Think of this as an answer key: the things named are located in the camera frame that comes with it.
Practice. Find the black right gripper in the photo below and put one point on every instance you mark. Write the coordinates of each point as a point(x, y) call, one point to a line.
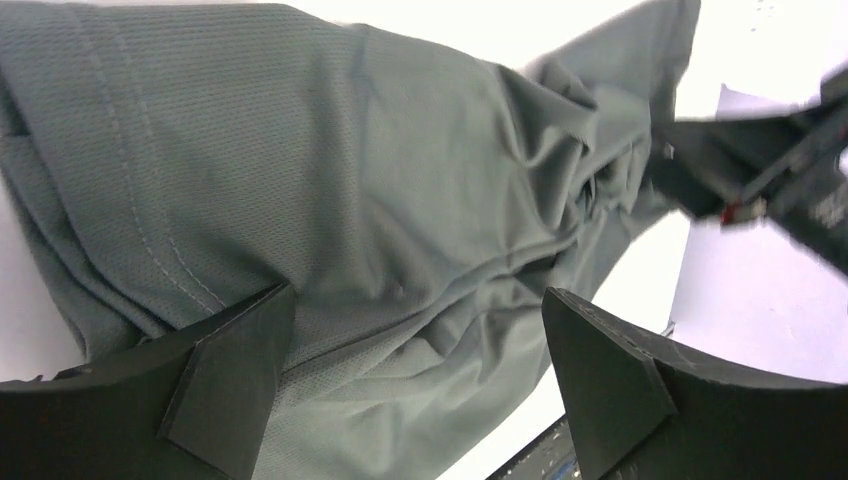
point(783, 167)

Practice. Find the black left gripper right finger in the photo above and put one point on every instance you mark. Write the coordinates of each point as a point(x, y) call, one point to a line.
point(642, 406)

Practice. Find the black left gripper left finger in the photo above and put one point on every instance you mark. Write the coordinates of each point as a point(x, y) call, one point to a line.
point(192, 404)

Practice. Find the dark grey t-shirt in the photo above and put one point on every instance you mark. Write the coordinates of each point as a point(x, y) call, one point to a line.
point(167, 161)

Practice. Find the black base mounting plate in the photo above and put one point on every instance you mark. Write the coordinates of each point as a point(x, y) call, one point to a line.
point(549, 456)

